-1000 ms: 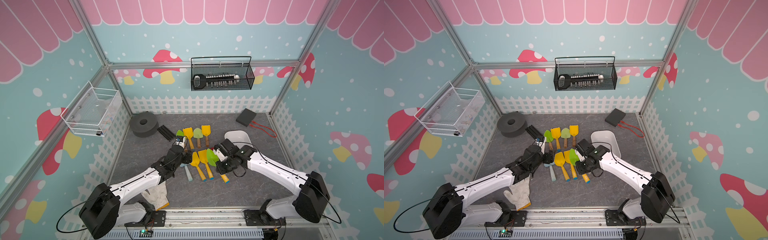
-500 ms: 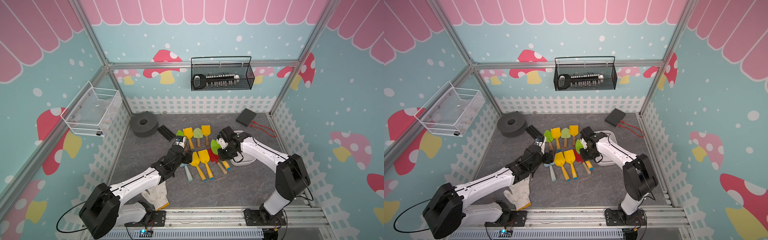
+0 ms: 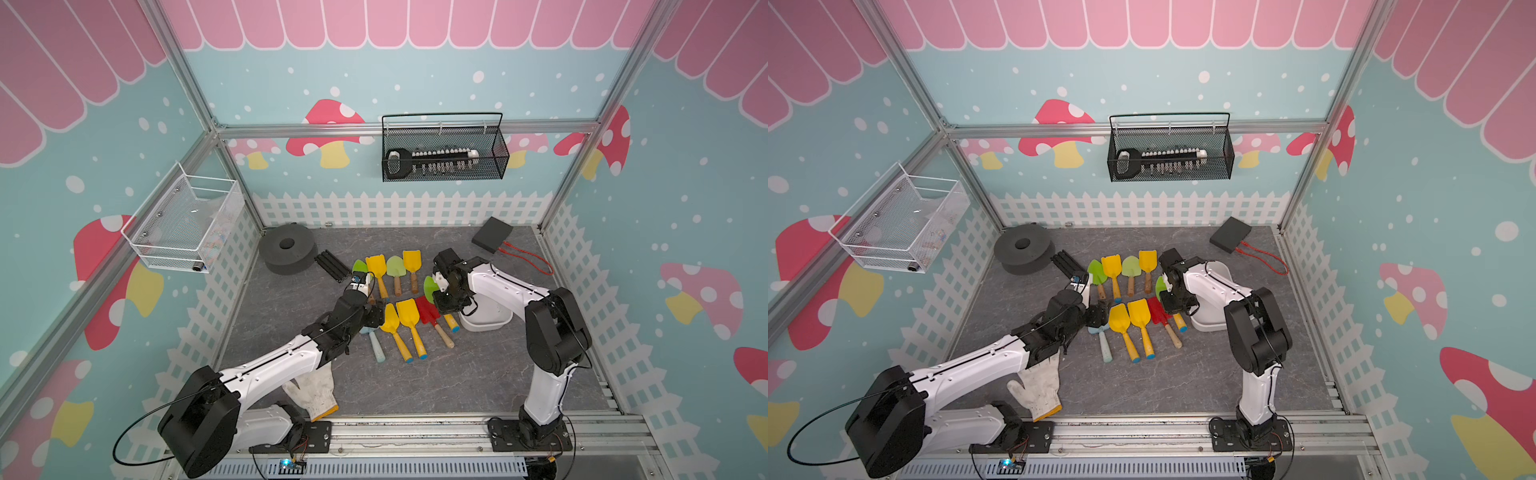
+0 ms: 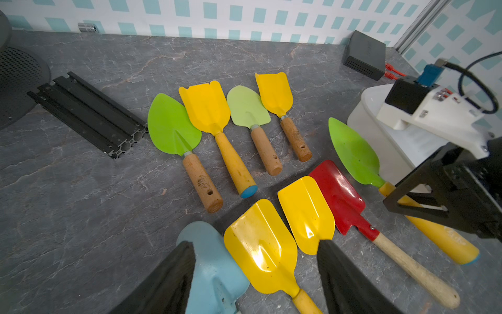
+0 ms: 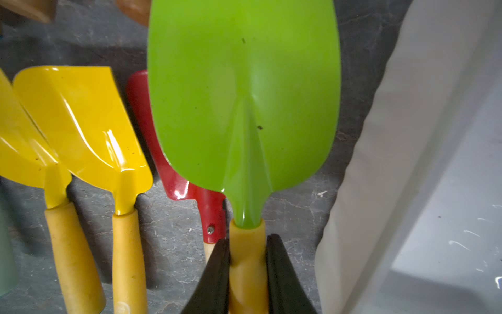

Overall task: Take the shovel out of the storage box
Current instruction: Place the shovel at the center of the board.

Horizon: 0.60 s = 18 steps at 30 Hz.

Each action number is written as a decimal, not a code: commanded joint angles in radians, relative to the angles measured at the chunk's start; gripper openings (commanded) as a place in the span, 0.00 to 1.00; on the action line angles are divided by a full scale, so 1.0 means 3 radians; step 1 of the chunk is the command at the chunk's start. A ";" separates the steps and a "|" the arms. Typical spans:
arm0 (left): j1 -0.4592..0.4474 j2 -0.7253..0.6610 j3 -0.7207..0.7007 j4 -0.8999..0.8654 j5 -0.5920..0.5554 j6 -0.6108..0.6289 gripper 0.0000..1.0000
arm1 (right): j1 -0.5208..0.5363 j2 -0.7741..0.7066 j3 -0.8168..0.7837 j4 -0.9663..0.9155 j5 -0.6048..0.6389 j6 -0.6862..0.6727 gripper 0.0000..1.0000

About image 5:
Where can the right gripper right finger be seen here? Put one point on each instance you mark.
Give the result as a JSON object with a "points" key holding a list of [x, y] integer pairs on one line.
{"points": [[285, 292]]}

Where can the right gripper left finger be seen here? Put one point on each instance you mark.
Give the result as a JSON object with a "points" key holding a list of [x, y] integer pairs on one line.
{"points": [[211, 294]]}

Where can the white plastic storage box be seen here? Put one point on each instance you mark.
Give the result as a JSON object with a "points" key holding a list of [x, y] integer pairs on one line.
{"points": [[416, 226]]}

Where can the green trowel yellow handle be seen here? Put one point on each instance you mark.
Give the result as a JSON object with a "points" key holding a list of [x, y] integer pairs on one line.
{"points": [[245, 100]]}

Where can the red shovel wooden handle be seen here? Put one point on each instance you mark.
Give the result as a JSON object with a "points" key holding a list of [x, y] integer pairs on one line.
{"points": [[209, 203]]}

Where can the yellow shovel wooden handle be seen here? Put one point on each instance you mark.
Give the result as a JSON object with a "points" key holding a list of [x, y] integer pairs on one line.
{"points": [[137, 10]]}

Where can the pale green trowel wooden handle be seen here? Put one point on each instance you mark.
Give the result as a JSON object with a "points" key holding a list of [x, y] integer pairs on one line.
{"points": [[43, 11]]}

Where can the yellow tool in box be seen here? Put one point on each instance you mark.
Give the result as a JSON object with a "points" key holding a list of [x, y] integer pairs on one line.
{"points": [[80, 112]]}

